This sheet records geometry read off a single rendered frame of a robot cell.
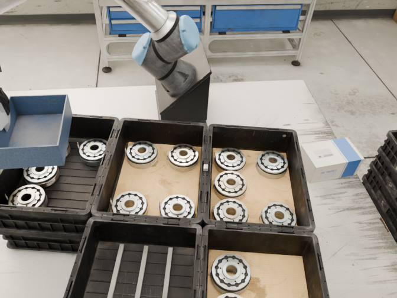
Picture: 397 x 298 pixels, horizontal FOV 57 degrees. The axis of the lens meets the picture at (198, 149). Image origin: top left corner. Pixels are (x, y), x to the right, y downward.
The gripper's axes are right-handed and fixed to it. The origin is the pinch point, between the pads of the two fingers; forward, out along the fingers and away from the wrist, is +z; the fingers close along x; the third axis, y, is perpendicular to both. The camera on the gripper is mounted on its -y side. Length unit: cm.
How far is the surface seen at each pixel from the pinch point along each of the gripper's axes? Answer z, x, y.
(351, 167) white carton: 50, 104, -11
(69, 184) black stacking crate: 30.0, 6.1, -3.9
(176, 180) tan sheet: 34, 40, -3
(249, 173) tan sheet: 37, 64, -4
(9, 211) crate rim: 19.5, -4.3, 12.1
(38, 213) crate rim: 20.3, 3.5, 13.3
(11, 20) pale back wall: 97, -110, -277
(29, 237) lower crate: 34.2, -5.0, 11.1
